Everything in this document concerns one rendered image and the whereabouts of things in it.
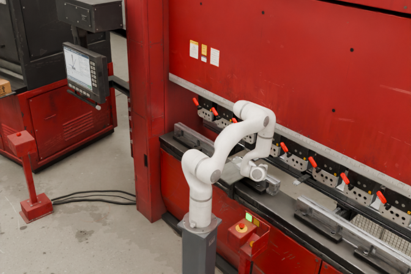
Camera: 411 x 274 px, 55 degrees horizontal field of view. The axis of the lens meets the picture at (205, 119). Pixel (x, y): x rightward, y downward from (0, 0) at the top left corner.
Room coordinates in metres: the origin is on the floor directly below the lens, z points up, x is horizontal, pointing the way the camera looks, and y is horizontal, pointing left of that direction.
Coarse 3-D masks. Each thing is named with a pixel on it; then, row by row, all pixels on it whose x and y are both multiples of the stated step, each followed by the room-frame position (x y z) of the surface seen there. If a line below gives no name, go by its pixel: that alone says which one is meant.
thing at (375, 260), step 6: (354, 252) 1.59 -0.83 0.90; (360, 252) 1.58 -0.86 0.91; (360, 258) 1.56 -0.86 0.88; (366, 258) 1.54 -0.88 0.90; (372, 258) 1.54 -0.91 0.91; (378, 258) 1.54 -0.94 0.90; (372, 264) 1.51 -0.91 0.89; (378, 264) 1.50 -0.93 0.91; (384, 264) 1.50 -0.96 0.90; (384, 270) 1.47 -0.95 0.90; (390, 270) 1.47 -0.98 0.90; (396, 270) 1.47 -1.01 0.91
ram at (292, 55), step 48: (192, 0) 2.68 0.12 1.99; (240, 0) 2.36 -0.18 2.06; (288, 0) 2.12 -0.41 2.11; (240, 48) 2.34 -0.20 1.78; (288, 48) 2.09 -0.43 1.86; (336, 48) 1.88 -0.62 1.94; (384, 48) 1.72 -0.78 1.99; (240, 96) 2.32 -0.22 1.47; (288, 96) 2.06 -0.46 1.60; (336, 96) 1.85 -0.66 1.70; (384, 96) 1.68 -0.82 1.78; (336, 144) 1.81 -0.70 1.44; (384, 144) 1.63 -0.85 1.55
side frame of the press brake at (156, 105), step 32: (128, 0) 2.87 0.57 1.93; (160, 0) 2.83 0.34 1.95; (128, 32) 2.89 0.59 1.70; (160, 32) 2.83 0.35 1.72; (128, 64) 2.90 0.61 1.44; (160, 64) 2.82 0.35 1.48; (160, 96) 2.82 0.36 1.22; (192, 96) 3.04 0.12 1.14; (160, 128) 2.81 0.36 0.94; (192, 128) 3.04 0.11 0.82; (160, 192) 2.80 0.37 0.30
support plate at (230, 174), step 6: (234, 162) 2.27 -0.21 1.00; (240, 162) 2.27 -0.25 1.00; (228, 168) 2.19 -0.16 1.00; (234, 168) 2.19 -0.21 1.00; (222, 174) 2.12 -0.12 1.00; (228, 174) 2.12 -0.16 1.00; (234, 174) 2.12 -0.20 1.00; (240, 174) 2.13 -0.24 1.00; (228, 180) 2.05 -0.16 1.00; (234, 180) 2.06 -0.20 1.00
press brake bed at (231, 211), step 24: (168, 168) 2.71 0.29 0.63; (168, 192) 2.71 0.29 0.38; (216, 192) 2.29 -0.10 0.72; (168, 216) 2.79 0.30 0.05; (216, 216) 2.28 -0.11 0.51; (240, 216) 2.11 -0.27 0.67; (264, 216) 1.97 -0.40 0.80; (288, 240) 1.82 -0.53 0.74; (216, 264) 2.27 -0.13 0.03; (264, 264) 1.93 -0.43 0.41; (288, 264) 1.80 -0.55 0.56; (312, 264) 1.68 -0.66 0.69; (336, 264) 1.58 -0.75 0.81
